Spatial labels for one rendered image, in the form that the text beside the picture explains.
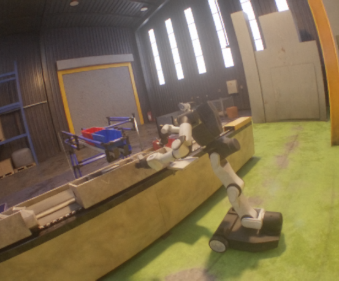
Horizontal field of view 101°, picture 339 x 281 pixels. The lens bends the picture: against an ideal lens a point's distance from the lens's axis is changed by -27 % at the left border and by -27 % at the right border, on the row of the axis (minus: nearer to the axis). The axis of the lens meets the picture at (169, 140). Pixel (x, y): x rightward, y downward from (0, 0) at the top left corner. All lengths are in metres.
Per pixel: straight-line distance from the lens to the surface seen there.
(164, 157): 1.36
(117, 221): 1.81
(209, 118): 1.57
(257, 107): 7.21
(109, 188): 1.68
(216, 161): 1.63
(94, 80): 13.12
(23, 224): 1.61
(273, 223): 1.84
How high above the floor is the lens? 1.49
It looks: 12 degrees down
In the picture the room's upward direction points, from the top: 12 degrees counter-clockwise
